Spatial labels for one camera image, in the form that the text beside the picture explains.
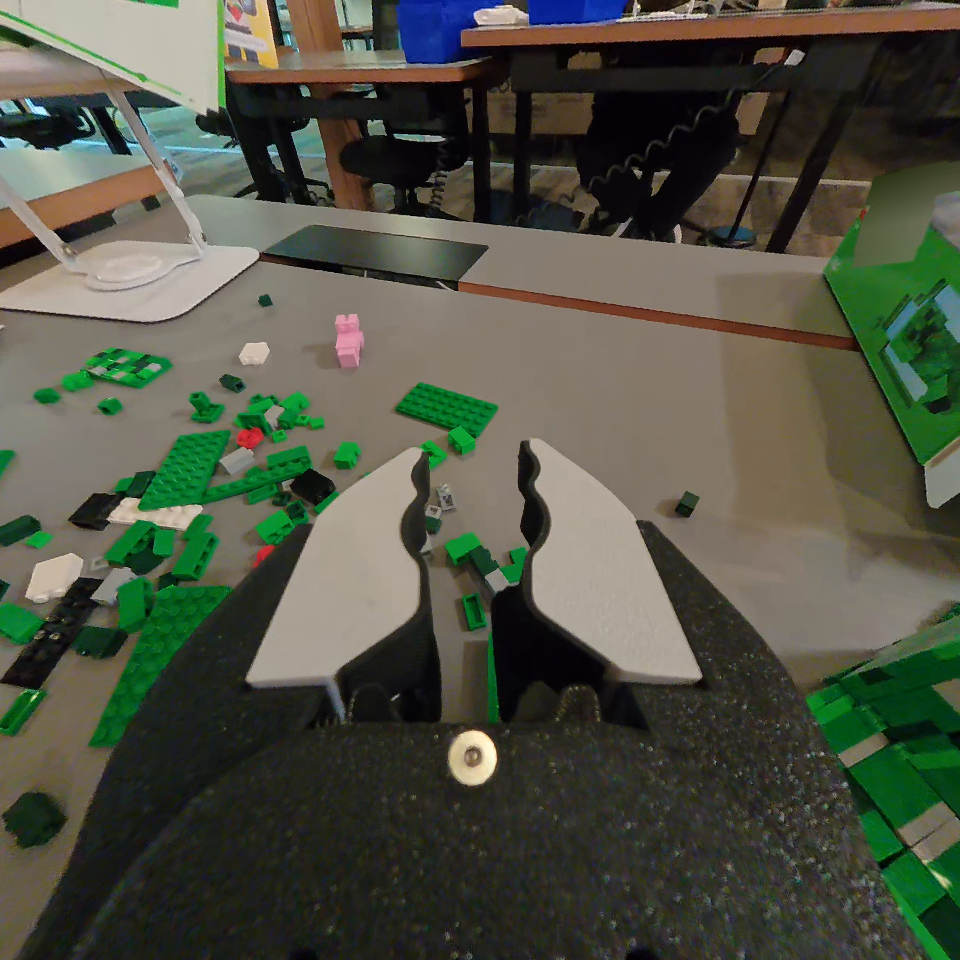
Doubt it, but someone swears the large green brick box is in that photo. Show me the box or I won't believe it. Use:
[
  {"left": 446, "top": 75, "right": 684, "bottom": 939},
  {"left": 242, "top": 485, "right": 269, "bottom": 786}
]
[{"left": 807, "top": 599, "right": 960, "bottom": 960}]

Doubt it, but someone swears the white book stand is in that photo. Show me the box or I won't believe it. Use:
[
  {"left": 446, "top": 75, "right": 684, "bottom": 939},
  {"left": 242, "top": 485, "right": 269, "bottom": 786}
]
[{"left": 0, "top": 46, "right": 260, "bottom": 323}]

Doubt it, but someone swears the black studded plate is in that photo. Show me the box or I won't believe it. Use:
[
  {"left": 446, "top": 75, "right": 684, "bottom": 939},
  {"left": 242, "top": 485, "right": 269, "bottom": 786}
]
[{"left": 0, "top": 578, "right": 101, "bottom": 688}]

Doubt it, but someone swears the white studded plate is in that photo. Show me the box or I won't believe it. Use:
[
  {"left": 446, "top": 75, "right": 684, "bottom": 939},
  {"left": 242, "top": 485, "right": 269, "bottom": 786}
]
[{"left": 108, "top": 498, "right": 206, "bottom": 531}]

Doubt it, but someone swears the wooden post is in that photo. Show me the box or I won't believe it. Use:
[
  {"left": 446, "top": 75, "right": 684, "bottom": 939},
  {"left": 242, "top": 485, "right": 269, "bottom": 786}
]
[{"left": 289, "top": 0, "right": 376, "bottom": 211}]

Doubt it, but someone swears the pile of green bricks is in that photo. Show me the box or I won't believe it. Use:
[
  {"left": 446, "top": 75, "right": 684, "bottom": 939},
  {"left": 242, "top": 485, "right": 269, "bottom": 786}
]
[{"left": 0, "top": 390, "right": 534, "bottom": 851}]

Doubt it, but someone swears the large green studded plate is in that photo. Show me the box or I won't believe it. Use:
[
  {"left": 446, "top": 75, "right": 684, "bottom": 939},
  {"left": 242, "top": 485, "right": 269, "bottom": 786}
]
[{"left": 88, "top": 585, "right": 233, "bottom": 748}]

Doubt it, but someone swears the black coiled cable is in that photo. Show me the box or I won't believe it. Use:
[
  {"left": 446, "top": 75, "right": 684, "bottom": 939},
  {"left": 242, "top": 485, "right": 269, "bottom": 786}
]
[{"left": 588, "top": 98, "right": 740, "bottom": 196}]

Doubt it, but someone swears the wooden edged table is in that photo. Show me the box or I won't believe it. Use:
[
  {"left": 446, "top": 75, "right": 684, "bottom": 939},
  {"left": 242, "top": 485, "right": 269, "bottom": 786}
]
[
  {"left": 460, "top": 7, "right": 960, "bottom": 255},
  {"left": 225, "top": 51, "right": 496, "bottom": 219}
]

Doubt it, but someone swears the grey desk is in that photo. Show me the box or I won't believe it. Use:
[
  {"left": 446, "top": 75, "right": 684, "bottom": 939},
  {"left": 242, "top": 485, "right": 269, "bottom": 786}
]
[{"left": 0, "top": 194, "right": 960, "bottom": 960}]

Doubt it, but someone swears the yellow printed box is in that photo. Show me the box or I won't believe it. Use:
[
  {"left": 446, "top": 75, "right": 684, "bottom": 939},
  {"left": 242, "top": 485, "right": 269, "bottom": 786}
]
[{"left": 225, "top": 0, "right": 281, "bottom": 69}]

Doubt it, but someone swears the black desk panel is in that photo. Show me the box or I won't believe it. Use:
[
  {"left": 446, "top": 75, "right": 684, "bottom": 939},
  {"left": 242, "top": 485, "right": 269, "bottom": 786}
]
[{"left": 263, "top": 226, "right": 490, "bottom": 286}]

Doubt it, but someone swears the blue plastic bin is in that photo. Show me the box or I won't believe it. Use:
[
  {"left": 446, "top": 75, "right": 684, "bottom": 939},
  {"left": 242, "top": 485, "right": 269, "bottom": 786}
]
[
  {"left": 397, "top": 0, "right": 482, "bottom": 66},
  {"left": 529, "top": 0, "right": 627, "bottom": 23}
]

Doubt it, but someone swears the grey table with wooden edge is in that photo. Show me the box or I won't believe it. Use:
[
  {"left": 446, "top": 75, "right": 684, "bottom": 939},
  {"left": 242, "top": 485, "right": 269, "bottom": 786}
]
[{"left": 0, "top": 146, "right": 171, "bottom": 252}]

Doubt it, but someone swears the instruction booklet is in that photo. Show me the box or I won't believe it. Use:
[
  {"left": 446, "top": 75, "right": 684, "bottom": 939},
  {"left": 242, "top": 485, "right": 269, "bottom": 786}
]
[{"left": 0, "top": 0, "right": 225, "bottom": 114}]

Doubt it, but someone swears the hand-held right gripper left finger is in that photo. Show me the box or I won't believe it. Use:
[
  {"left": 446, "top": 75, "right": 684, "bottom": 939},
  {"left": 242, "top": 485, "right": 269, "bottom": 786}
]
[{"left": 247, "top": 449, "right": 434, "bottom": 689}]

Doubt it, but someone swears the black office chair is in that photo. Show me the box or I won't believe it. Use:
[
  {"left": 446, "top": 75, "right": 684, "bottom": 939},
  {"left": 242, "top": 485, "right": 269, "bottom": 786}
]
[{"left": 340, "top": 136, "right": 451, "bottom": 214}]

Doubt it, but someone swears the narrow green studded plate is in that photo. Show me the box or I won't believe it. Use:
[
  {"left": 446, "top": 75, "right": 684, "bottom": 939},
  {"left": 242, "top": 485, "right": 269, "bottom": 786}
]
[{"left": 202, "top": 459, "right": 312, "bottom": 505}]

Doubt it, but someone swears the checkered green brick plate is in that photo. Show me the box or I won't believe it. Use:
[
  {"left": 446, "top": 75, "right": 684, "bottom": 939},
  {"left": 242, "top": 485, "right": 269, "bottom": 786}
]
[{"left": 85, "top": 348, "right": 173, "bottom": 390}]

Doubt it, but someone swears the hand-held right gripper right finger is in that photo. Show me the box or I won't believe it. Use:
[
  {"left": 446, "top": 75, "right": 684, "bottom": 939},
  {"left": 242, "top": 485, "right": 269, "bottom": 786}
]
[{"left": 518, "top": 438, "right": 704, "bottom": 686}]

